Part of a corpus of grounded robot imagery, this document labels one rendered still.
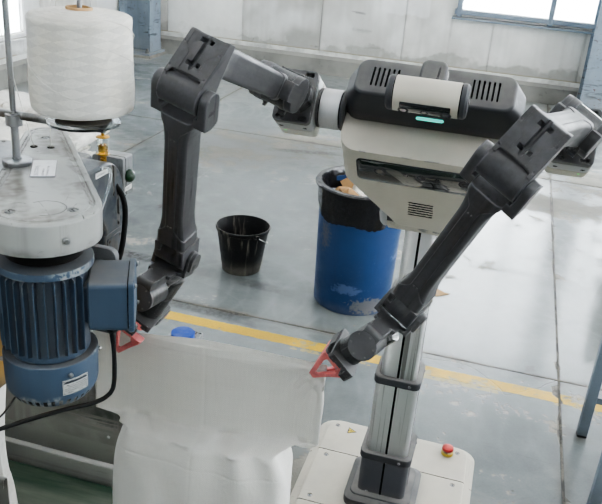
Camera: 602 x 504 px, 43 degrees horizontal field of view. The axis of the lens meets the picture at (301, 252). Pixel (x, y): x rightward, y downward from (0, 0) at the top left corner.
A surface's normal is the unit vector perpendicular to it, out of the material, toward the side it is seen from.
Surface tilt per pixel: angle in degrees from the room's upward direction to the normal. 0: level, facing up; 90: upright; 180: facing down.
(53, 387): 92
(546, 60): 90
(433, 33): 90
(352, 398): 0
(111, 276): 1
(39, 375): 92
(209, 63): 51
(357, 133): 40
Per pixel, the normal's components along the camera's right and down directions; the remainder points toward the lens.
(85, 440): -0.27, 0.37
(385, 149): -0.12, -0.46
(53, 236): 0.45, 0.40
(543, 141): -0.22, -0.10
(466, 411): 0.07, -0.91
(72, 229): 0.66, 0.36
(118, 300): 0.14, 0.41
